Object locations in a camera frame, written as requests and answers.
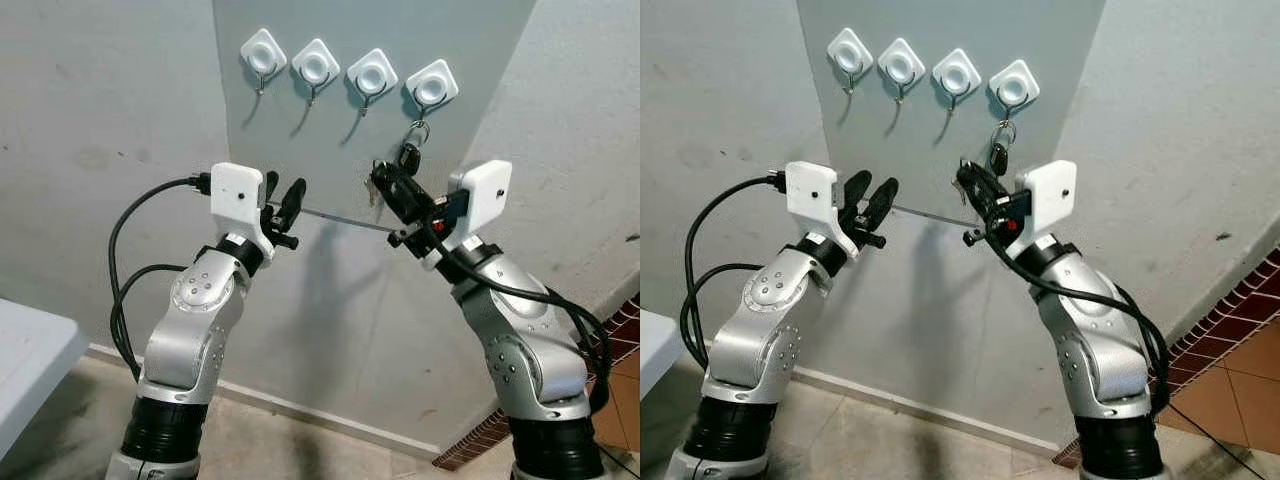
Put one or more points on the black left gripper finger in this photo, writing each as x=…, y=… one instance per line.
x=881, y=205
x=270, y=188
x=291, y=205
x=856, y=195

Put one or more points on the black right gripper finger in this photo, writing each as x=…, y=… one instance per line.
x=985, y=205
x=400, y=207
x=393, y=178
x=980, y=177

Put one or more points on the keys with black fob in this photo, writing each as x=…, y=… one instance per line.
x=410, y=157
x=999, y=158

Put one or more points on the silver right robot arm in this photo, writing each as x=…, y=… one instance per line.
x=520, y=340
x=1095, y=330

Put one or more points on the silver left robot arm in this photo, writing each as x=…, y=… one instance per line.
x=190, y=330
x=760, y=330

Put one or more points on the white table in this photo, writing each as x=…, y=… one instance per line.
x=655, y=350
x=30, y=360

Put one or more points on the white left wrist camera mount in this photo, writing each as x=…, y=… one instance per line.
x=810, y=190
x=235, y=190

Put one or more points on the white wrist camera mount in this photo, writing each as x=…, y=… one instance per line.
x=485, y=195
x=235, y=190
x=1050, y=195
x=810, y=190

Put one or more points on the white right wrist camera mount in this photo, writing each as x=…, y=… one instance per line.
x=1050, y=195
x=485, y=195

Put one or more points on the white square adhesive wall hook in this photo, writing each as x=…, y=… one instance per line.
x=263, y=55
x=315, y=67
x=901, y=66
x=432, y=88
x=1014, y=88
x=849, y=52
x=371, y=75
x=956, y=75

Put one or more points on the grey wall panel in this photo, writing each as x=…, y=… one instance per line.
x=1050, y=40
x=480, y=40

